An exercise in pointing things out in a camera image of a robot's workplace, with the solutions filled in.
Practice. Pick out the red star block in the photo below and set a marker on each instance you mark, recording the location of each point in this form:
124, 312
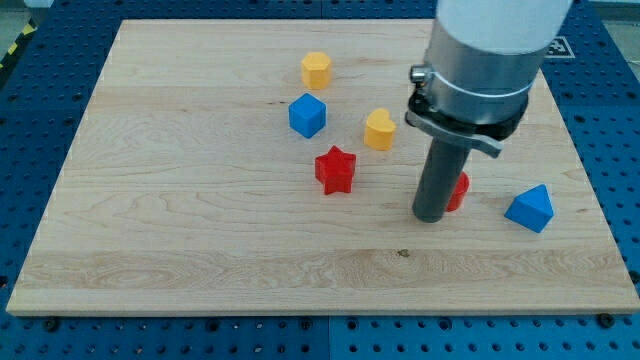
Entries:
335, 170

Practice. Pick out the red cylinder block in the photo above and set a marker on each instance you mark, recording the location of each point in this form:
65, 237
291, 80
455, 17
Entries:
459, 193

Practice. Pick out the wooden board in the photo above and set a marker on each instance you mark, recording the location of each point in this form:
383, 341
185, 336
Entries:
186, 192

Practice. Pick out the blue triangle block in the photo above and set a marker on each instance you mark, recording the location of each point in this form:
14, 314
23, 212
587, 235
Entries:
532, 209

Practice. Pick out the yellow heart block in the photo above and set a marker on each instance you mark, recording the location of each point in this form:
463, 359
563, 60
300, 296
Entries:
379, 130

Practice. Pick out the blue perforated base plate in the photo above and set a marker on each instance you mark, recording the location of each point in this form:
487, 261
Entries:
41, 105

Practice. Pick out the yellow hexagon block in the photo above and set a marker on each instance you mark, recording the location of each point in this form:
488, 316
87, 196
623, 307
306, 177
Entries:
316, 70

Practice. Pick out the blue cube block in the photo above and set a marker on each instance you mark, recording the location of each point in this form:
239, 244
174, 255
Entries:
307, 115

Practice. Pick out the fiducial marker tag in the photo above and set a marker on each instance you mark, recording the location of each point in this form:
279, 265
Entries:
559, 48

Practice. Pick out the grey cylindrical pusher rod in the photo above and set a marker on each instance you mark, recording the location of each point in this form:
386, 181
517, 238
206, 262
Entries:
442, 169

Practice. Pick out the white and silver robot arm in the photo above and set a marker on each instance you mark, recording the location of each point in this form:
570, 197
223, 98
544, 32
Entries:
483, 56

